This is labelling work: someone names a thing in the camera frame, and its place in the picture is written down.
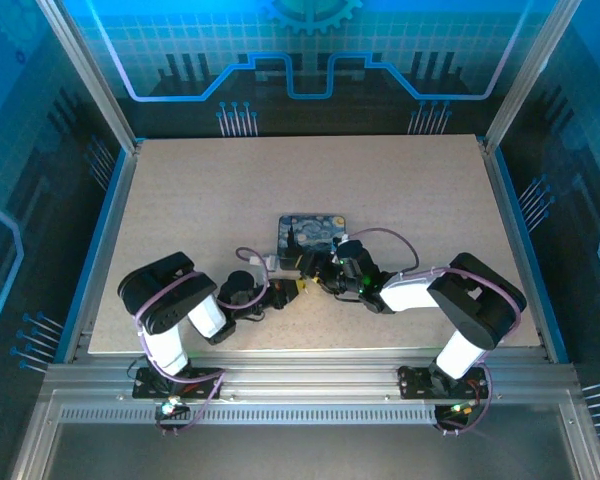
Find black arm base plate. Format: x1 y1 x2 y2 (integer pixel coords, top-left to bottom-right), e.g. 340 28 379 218
397 363 492 400
132 366 226 400

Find aluminium frame post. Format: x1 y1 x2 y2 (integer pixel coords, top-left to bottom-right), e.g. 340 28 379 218
34 0 142 154
483 0 585 151

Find aluminium blue side rail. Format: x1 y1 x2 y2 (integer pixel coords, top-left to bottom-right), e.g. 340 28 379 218
54 138 146 364

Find slotted grey cable duct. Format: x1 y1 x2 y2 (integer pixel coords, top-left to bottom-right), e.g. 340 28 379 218
59 403 454 425

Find aluminium mounting rail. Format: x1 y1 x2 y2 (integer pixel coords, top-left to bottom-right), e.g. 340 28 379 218
44 355 579 404

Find starry night patterned box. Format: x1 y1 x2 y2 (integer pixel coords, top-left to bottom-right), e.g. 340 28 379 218
277 213 350 271

